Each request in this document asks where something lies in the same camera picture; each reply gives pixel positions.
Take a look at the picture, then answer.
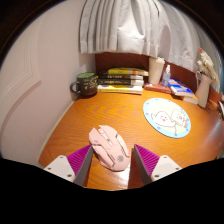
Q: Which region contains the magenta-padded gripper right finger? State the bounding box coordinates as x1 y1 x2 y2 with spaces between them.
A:
133 143 183 186

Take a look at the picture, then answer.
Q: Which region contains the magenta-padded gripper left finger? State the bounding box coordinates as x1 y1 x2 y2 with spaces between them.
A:
43 143 95 187

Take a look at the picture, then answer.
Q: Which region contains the pink computer mouse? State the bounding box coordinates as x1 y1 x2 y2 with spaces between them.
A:
88 124 131 172

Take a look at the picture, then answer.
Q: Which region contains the round light blue mouse pad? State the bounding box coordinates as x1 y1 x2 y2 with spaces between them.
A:
142 97 192 139

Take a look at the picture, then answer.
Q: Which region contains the orange book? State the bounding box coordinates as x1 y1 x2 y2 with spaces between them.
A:
181 93 200 105

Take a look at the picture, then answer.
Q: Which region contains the red-brown book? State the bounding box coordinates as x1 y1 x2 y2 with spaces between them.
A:
143 82 173 94

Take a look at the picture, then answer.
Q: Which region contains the blue book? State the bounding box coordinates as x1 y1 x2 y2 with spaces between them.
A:
167 78 195 98

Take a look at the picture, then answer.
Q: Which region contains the white pitcher vase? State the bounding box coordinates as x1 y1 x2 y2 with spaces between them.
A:
194 70 214 109

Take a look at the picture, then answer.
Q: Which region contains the dark mug with green inside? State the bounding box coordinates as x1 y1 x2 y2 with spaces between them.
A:
69 72 99 98

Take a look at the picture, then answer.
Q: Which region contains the clear spray bottle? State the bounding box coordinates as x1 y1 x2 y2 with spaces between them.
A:
161 64 172 88

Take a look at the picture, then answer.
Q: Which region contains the yellow and white book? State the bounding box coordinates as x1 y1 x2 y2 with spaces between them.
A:
97 84 144 95

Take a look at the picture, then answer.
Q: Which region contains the thick black book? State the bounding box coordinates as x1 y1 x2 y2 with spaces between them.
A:
98 78 145 87

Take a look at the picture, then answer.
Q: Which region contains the cream lidded tumbler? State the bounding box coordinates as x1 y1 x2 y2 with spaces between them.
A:
148 56 166 86

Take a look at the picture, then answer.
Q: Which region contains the thin black book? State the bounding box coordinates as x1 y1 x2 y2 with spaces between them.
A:
98 73 145 81

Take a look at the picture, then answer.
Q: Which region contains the white flower bouquet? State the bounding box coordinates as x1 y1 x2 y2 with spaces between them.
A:
196 46 219 84

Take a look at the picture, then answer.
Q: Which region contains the white curtain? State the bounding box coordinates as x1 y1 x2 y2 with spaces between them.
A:
78 0 214 73

